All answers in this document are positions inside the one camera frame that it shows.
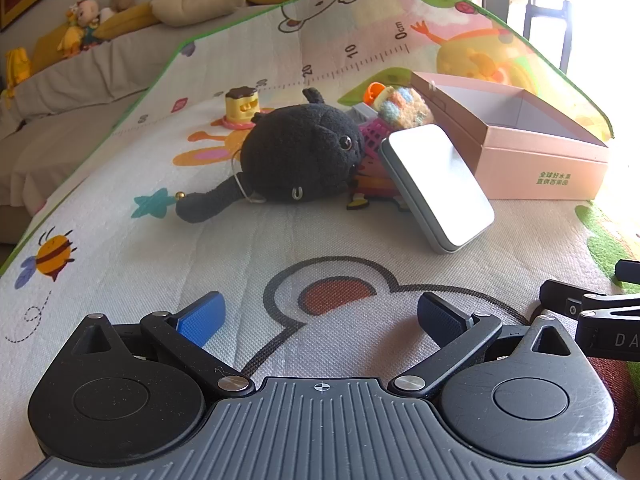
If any yellow duck plush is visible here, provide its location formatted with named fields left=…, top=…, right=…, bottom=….
left=56, top=22, right=101, bottom=58

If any black plush toy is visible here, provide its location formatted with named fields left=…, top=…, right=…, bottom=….
left=175, top=87, right=366, bottom=224

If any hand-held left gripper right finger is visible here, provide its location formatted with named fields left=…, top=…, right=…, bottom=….
left=390, top=292, right=578, bottom=401

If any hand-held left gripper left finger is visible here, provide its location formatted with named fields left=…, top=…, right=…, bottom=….
left=72, top=291, right=255, bottom=399

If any silver tin box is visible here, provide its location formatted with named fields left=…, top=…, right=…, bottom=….
left=378, top=124, right=496, bottom=255

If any pink cardboard box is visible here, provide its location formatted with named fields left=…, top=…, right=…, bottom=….
left=410, top=71, right=611, bottom=201

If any grey sofa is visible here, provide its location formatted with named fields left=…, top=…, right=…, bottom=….
left=0, top=2, right=286, bottom=246

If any yellow pudding toy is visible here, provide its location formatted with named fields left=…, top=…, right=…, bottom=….
left=221, top=86, right=263, bottom=131

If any small pink-faced doll plush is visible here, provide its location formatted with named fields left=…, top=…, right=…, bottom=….
left=67, top=0, right=101, bottom=28

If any yellow plush toy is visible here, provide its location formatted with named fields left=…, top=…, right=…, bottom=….
left=4, top=47, right=32, bottom=98

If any printed play mat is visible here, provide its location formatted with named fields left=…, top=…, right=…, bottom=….
left=0, top=0, right=640, bottom=466

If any purple monster toy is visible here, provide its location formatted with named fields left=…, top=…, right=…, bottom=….
left=345, top=152, right=416, bottom=213

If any fluffy multicoloured plush ball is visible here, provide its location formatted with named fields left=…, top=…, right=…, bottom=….
left=381, top=85, right=436, bottom=129

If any pink toy shopping basket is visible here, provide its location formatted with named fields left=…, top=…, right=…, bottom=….
left=357, top=117, right=401, bottom=157

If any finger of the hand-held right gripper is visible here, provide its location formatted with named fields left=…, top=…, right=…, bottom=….
left=539, top=279, right=640, bottom=318
left=615, top=258, right=640, bottom=284

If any black metal stand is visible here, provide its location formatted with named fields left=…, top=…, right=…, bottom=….
left=524, top=0, right=573, bottom=75

